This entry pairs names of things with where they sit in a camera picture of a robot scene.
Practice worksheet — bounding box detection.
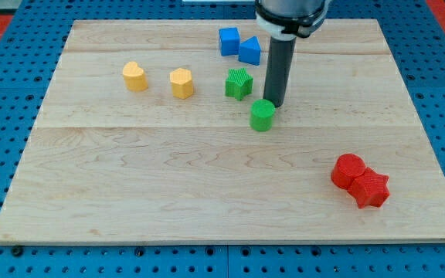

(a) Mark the yellow hexagon block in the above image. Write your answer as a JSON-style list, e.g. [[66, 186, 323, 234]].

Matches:
[[169, 68, 194, 99]]

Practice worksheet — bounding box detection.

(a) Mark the red cylinder block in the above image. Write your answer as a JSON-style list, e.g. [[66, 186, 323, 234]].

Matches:
[[330, 153, 366, 190]]

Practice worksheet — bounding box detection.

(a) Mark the green cylinder block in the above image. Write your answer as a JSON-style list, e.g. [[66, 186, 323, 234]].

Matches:
[[250, 99, 276, 132]]

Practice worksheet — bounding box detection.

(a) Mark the green star block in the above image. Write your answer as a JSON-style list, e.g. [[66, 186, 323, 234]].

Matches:
[[225, 68, 253, 101]]

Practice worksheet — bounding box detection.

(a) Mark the red star block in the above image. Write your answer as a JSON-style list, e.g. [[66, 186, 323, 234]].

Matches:
[[348, 168, 390, 209]]

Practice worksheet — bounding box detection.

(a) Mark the blue cube block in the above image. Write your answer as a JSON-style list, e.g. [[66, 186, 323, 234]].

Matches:
[[219, 27, 240, 56]]

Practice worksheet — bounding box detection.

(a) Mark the blue triangle block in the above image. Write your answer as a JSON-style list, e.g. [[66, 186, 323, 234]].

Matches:
[[238, 36, 261, 66]]

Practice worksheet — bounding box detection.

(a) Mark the light wooden board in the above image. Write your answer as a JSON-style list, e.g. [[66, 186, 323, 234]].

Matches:
[[0, 19, 445, 246]]

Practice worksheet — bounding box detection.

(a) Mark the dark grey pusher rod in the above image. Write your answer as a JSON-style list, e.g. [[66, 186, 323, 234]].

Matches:
[[263, 37, 296, 107]]

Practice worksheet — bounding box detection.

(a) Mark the yellow heart block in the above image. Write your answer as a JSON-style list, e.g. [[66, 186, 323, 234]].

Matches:
[[122, 61, 148, 92]]

